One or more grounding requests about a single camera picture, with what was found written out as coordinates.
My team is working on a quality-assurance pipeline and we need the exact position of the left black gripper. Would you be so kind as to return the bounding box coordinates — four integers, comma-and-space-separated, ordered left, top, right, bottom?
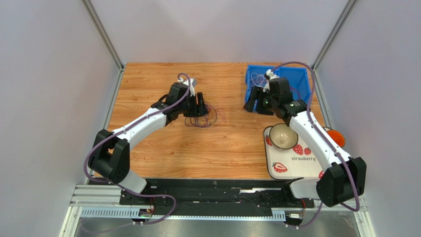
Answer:
177, 92, 209, 118

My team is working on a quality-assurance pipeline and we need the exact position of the white cable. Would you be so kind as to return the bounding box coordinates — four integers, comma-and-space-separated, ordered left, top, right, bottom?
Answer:
249, 72, 269, 89

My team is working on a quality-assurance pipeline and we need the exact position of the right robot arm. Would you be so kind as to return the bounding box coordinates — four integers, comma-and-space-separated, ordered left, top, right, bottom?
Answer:
244, 78, 367, 211

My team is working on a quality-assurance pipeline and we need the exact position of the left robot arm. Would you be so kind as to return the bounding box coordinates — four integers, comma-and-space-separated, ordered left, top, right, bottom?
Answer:
84, 79, 209, 194

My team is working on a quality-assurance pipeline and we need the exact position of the blue plastic bin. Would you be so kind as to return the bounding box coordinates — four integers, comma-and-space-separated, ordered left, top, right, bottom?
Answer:
245, 64, 311, 103

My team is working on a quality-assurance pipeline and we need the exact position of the beige bowl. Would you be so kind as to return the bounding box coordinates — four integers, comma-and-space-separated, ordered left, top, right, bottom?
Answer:
269, 123, 298, 150

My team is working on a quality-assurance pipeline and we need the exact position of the strawberry print tray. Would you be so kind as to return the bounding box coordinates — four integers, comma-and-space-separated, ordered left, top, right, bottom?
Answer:
263, 127, 324, 180

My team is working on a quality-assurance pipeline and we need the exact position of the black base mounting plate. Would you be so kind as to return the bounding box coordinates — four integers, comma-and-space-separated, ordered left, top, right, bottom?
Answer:
119, 178, 315, 217

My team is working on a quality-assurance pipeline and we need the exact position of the orange plastic cup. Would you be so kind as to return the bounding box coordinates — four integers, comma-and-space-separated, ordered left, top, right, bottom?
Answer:
327, 129, 346, 148

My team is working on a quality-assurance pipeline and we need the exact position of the blue cable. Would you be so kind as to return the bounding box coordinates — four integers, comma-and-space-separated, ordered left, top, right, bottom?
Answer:
184, 98, 219, 128

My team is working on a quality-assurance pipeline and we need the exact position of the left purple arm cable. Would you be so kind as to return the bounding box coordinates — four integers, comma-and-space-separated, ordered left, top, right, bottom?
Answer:
83, 73, 192, 226

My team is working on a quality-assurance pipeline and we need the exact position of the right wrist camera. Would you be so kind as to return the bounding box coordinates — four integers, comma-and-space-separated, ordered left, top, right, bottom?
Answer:
263, 69, 279, 92

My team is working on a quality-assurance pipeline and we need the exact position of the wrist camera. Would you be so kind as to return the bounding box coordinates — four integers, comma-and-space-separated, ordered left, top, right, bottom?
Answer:
178, 75, 197, 97
263, 69, 279, 92

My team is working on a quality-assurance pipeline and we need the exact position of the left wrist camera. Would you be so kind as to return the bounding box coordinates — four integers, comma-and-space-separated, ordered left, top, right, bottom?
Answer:
178, 75, 197, 97

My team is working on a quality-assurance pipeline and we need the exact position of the right aluminium corner post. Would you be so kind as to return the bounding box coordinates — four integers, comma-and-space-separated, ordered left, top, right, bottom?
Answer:
312, 0, 359, 71

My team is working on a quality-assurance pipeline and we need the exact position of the aluminium corner post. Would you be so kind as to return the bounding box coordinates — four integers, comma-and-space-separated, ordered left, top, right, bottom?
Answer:
312, 0, 359, 71
81, 0, 125, 71

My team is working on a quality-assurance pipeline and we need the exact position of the left aluminium corner post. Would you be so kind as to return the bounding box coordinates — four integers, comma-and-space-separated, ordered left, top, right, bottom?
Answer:
81, 0, 125, 71

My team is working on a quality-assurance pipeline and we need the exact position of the aluminium frame rail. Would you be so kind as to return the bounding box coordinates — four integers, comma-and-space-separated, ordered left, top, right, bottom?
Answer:
67, 184, 367, 222

